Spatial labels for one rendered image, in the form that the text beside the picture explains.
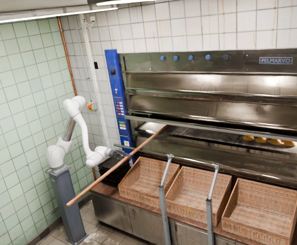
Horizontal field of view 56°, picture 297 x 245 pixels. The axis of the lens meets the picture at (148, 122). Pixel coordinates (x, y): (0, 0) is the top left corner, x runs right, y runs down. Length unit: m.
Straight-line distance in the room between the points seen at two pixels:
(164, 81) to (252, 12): 1.05
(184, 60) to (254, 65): 0.65
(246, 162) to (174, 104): 0.91
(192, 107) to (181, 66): 0.42
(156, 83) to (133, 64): 0.35
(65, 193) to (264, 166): 2.10
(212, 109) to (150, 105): 0.72
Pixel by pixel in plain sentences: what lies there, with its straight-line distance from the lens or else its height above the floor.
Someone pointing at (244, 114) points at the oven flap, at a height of 1.52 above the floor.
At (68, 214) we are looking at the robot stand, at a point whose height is 0.45.
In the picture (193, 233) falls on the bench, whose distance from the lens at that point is 2.94.
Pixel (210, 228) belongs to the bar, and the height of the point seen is 0.66.
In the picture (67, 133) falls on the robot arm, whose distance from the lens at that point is 3.22.
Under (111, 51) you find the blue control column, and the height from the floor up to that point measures 2.13.
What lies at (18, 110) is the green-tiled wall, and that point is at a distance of 3.42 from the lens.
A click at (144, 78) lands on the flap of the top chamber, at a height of 1.82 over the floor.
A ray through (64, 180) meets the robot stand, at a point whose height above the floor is 0.89.
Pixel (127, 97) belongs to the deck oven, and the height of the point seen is 1.60.
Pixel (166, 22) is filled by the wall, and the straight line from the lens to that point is 2.79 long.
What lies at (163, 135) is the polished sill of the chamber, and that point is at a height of 1.18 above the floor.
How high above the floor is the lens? 2.51
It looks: 22 degrees down
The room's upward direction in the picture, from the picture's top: 8 degrees counter-clockwise
